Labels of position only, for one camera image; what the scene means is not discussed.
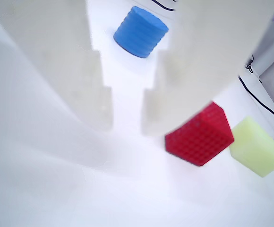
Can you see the blue ribbed cylinder block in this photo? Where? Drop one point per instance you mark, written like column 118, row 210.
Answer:
column 140, row 33

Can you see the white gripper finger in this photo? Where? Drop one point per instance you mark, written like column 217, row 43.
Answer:
column 205, row 47
column 63, row 47

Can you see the pale yellow rectangular block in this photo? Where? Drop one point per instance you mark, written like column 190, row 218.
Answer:
column 255, row 146

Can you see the red cube block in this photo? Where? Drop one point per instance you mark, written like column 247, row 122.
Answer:
column 198, row 139

